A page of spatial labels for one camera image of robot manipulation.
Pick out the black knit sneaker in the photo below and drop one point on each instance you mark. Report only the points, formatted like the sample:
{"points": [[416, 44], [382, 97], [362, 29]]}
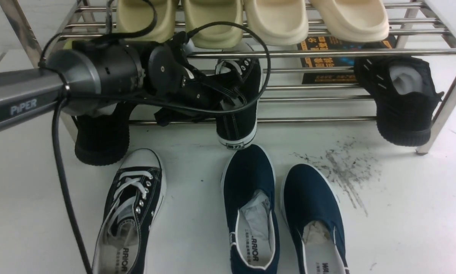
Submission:
{"points": [[104, 140], [405, 97]]}

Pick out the stainless steel shoe rack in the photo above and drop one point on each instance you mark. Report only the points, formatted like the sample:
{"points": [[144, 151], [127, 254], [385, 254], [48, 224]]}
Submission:
{"points": [[80, 23]]}

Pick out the green foam slipper left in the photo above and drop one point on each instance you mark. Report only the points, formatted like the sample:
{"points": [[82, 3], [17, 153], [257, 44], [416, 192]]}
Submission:
{"points": [[135, 15]]}

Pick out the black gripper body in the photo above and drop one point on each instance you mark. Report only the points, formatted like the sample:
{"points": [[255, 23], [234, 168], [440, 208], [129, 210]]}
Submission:
{"points": [[170, 79]]}

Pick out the green foam slipper right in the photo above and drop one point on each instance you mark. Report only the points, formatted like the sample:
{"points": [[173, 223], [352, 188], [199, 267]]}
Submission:
{"points": [[201, 12]]}

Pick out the black knit sneaker left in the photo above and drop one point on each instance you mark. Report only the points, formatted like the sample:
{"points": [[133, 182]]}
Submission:
{"points": [[104, 140]]}

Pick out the cream foam slipper right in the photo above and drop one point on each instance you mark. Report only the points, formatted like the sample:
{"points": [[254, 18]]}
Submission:
{"points": [[354, 20]]}

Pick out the green foam slipper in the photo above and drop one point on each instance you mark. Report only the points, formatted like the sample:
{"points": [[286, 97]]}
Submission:
{"points": [[135, 15], [201, 12]]}

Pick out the navy slip-on shoe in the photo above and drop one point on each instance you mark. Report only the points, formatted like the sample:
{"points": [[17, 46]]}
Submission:
{"points": [[248, 189], [312, 214]]}

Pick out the navy slip-on shoe left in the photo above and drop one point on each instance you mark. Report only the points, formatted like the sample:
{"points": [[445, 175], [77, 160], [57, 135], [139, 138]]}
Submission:
{"points": [[248, 189]]}

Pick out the black knit sneaker right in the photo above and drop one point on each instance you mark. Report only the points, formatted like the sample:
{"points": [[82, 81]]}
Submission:
{"points": [[405, 97]]}

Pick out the cream foam slipper left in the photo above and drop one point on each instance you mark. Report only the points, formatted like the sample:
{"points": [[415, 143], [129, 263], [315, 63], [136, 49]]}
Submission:
{"points": [[278, 22]]}

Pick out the cream foam slipper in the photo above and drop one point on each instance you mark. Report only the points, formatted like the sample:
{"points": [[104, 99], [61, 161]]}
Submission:
{"points": [[354, 20], [278, 22]]}

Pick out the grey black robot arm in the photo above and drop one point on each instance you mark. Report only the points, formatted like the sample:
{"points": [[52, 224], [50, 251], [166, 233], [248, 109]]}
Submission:
{"points": [[92, 75]]}

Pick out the black canvas lace-up sneaker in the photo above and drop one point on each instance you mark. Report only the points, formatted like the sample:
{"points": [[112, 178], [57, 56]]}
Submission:
{"points": [[244, 77], [133, 202]]}

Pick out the navy slip-on shoe right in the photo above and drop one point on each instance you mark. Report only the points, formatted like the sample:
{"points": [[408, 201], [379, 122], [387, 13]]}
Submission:
{"points": [[312, 214]]}

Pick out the black and orange book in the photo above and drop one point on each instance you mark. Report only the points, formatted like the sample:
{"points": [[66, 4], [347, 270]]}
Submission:
{"points": [[327, 62]]}

